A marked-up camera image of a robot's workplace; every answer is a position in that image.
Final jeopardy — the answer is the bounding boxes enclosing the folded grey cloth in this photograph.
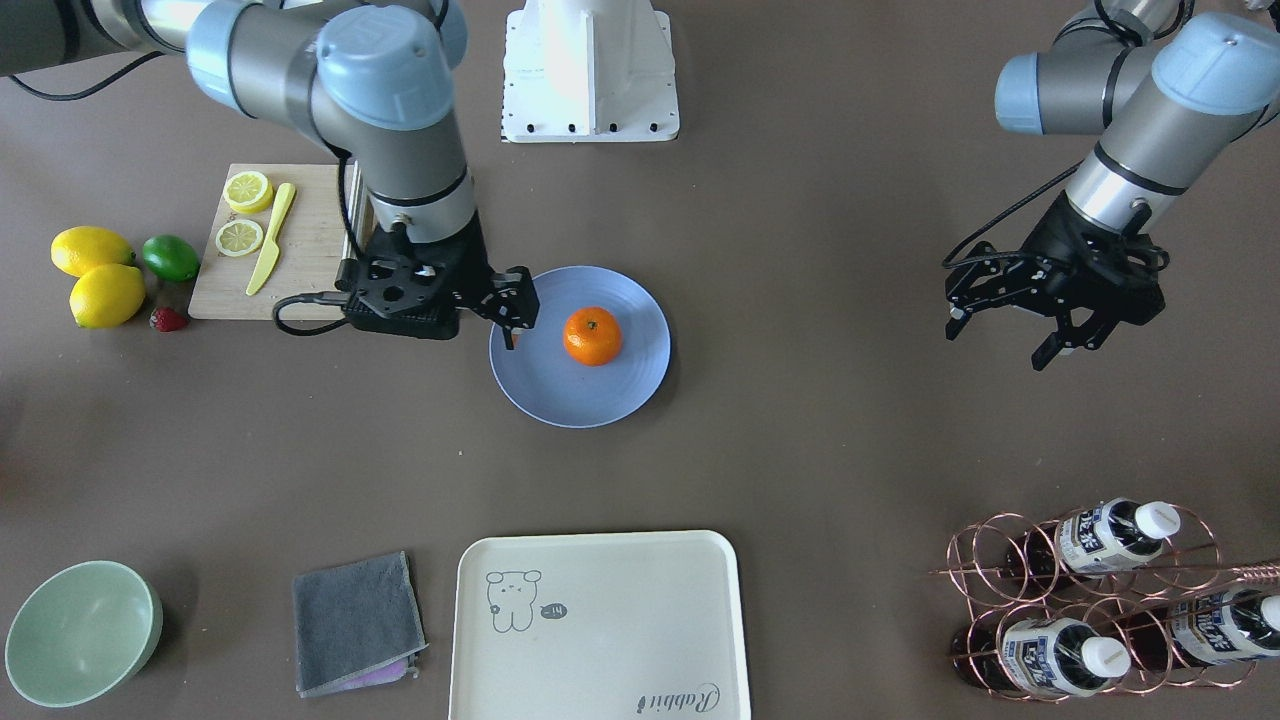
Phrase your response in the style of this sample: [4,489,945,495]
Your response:
[292,550,428,698]

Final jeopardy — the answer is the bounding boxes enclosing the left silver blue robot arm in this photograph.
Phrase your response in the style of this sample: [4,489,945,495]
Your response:
[943,1,1279,370]

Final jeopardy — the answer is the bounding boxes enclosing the yellow lemon upper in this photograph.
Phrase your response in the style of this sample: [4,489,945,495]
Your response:
[69,264,146,329]

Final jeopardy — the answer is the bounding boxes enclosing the cream rabbit tray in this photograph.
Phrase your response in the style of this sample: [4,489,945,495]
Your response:
[448,530,753,719]

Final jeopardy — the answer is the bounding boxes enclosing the tea bottle two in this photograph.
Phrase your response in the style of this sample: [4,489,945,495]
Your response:
[948,606,1132,702]

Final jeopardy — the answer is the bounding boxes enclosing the mint green bowl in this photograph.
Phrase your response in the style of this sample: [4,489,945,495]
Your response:
[4,560,163,708]

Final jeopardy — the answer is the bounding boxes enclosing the blue plate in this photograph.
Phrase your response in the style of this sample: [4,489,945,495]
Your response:
[489,266,672,429]

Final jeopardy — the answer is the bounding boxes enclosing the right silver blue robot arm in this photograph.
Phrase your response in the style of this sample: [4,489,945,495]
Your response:
[3,1,540,348]

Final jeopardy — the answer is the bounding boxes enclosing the orange mandarin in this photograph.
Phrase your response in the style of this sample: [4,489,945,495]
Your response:
[562,306,625,366]

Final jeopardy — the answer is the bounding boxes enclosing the yellow plastic knife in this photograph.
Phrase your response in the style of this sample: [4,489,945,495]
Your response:
[244,182,297,296]

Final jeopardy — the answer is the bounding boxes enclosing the lemon slice lower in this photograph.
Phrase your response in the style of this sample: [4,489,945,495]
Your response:
[212,218,265,258]

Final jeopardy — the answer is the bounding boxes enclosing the copper wire bottle rack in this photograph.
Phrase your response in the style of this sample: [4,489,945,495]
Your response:
[943,503,1277,697]

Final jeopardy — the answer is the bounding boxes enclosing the tea bottle three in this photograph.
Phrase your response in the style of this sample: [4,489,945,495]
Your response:
[1120,587,1279,671]

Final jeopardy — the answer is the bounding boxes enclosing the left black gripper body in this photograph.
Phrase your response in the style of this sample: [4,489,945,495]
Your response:
[1020,191,1169,325]

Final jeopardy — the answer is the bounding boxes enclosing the green lime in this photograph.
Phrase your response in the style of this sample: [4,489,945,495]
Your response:
[141,234,201,283]

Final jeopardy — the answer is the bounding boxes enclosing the small red strawberry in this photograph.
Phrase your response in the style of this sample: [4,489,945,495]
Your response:
[148,306,189,333]

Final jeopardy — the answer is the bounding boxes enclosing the tea bottle one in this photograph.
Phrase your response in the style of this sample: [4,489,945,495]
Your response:
[1000,497,1181,591]

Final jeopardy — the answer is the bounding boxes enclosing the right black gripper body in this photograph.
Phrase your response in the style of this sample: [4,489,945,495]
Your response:
[342,213,497,340]

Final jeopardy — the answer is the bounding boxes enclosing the yellow lemon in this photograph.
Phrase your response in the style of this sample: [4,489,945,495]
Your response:
[69,264,146,329]
[50,225,134,278]

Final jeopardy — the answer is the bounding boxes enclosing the wooden cutting board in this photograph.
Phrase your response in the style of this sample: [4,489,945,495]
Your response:
[189,163,347,322]

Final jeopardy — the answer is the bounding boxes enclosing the yellow lemon lower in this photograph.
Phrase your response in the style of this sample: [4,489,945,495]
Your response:
[50,225,134,278]

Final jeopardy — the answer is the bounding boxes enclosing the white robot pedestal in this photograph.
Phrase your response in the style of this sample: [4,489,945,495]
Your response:
[500,1,681,143]

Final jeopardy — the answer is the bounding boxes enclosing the lemon slice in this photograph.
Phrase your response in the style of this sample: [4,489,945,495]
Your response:
[212,218,265,258]
[221,170,275,215]

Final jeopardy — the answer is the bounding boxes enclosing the lemon slice upper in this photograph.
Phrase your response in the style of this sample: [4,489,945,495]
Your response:
[221,170,275,215]

